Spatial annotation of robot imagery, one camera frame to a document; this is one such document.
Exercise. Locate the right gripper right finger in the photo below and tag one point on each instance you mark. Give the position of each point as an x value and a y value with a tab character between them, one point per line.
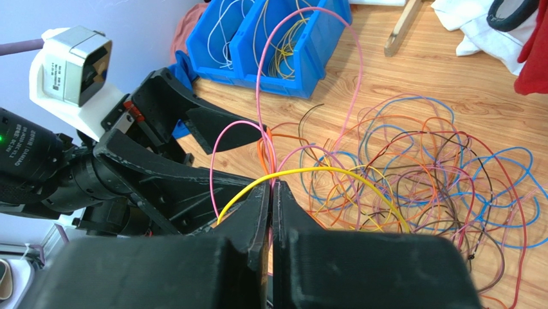
318	268

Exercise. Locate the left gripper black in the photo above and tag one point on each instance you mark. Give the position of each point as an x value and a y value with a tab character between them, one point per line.
139	181

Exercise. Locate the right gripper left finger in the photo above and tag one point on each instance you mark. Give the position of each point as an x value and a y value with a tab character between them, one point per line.
222	268

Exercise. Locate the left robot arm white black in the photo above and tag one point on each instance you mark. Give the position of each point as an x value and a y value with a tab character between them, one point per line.
35	167

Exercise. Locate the blue cloth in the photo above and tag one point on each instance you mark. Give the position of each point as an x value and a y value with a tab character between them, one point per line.
183	71

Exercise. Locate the blue double bin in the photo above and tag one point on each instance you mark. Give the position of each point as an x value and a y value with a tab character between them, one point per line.
281	46

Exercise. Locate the pink cloth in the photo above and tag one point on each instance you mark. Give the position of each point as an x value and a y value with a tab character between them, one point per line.
184	28

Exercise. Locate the white small bin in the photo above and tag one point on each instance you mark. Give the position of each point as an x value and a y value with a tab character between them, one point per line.
379	2

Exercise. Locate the wooden rack pole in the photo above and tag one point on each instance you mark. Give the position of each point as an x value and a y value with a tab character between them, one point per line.
402	26

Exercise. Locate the red garment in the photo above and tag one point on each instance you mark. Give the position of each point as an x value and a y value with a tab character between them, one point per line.
533	77

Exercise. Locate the white printed shirt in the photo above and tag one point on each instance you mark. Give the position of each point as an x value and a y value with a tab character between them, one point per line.
497	28

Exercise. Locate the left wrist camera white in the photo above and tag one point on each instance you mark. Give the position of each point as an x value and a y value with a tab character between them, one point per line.
68	78

